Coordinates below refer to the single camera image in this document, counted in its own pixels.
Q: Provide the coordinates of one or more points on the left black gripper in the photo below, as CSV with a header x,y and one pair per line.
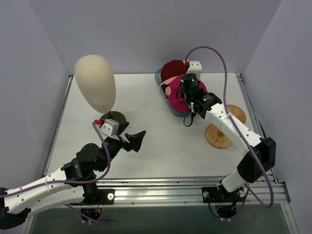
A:
x,y
126,140

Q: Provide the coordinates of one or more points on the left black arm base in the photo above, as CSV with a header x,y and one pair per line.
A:
x,y
103,197

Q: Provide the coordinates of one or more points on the wooden egg-shaped hat stand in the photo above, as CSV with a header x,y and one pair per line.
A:
x,y
215,137

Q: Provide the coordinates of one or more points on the teal transparent plastic tray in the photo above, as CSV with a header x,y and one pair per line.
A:
x,y
159,81

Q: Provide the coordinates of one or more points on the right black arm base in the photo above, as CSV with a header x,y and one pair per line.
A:
x,y
222,204

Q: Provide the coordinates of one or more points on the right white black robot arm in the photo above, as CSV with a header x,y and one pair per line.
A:
x,y
258,153

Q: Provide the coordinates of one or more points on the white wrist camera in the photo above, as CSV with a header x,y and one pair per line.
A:
x,y
195,67
109,128

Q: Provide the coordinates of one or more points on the magenta baseball cap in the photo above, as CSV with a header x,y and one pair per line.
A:
x,y
174,100

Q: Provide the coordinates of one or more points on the light pink cap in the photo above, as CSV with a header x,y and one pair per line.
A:
x,y
165,88

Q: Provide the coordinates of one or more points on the aluminium front rail frame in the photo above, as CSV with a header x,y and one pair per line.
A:
x,y
159,189

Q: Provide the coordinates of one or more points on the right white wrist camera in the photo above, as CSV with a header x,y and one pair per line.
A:
x,y
195,67

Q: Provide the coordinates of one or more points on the dark red cap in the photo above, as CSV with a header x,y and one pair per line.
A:
x,y
174,68

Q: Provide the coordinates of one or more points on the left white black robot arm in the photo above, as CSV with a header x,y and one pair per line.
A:
x,y
48,185

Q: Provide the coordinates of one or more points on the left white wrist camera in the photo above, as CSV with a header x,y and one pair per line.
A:
x,y
109,128

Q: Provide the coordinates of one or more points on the cream fabric mannequin head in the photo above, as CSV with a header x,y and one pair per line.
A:
x,y
96,82

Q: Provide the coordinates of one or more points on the dark round mannequin stand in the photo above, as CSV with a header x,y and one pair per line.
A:
x,y
113,117

